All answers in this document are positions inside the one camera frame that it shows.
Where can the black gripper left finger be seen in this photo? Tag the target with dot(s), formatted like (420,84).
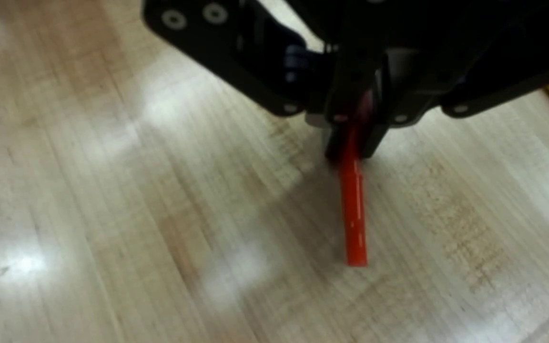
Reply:
(237,50)

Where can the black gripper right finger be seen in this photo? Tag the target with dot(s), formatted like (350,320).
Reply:
(466,50)

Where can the orange-red pen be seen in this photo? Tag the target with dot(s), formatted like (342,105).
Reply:
(354,210)

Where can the wooden table black legs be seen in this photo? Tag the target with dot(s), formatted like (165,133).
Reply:
(129,221)

